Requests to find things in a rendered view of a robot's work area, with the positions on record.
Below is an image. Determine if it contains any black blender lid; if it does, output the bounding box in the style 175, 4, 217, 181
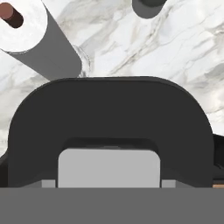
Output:
7, 76, 214, 189

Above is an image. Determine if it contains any brown towel holder rod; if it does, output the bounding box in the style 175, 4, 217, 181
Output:
0, 3, 25, 30

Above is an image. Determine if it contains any grey cylinder container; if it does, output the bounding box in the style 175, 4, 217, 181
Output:
131, 0, 169, 20

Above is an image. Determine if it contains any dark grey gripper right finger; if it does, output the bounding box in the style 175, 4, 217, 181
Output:
160, 178, 193, 189

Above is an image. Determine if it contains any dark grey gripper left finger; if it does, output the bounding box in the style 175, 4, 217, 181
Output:
25, 178, 59, 189

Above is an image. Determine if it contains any white paper towel roll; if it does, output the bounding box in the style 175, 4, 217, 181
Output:
0, 0, 83, 81

